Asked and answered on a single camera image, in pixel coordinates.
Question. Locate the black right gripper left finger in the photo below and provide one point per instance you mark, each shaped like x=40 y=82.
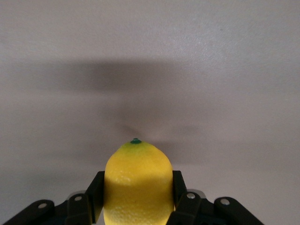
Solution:
x=79 y=208

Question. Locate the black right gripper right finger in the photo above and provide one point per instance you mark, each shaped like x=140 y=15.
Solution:
x=194 y=211

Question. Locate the yellow lemon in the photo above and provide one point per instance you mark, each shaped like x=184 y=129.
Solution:
x=138 y=185

